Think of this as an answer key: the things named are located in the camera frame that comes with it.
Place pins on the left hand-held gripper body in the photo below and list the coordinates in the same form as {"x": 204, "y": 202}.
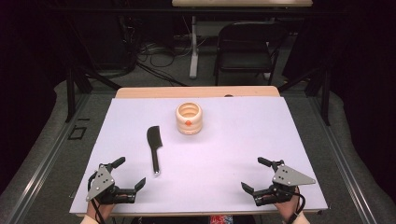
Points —
{"x": 102, "y": 182}

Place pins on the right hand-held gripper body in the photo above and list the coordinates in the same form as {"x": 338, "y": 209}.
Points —
{"x": 289, "y": 178}

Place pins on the black comb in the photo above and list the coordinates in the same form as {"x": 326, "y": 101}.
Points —
{"x": 154, "y": 140}

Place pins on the cream ribbed cup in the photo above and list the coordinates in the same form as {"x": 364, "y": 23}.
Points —
{"x": 189, "y": 124}

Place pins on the person's left hand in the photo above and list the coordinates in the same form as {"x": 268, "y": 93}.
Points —
{"x": 104, "y": 211}

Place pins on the person's right hand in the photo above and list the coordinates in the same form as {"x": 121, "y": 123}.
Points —
{"x": 288, "y": 209}

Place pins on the person's patterned clothing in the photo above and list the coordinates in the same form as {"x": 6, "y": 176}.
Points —
{"x": 221, "y": 219}

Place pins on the black metal stand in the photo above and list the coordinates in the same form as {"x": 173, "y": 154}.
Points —
{"x": 325, "y": 99}
{"x": 71, "y": 93}

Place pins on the black folding chair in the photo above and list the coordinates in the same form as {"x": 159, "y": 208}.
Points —
{"x": 246, "y": 62}

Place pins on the desk with white leg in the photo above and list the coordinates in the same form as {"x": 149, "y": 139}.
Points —
{"x": 194, "y": 62}

